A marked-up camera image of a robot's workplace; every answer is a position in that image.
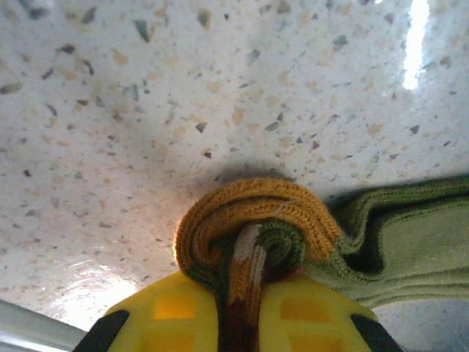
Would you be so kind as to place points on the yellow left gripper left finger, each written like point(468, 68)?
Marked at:
point(172, 322)

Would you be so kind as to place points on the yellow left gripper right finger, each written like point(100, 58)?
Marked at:
point(315, 319)

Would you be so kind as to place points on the green sock with orange toe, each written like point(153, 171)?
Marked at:
point(256, 190)
point(253, 216)

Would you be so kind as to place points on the aluminium frame rail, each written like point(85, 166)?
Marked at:
point(29, 326)

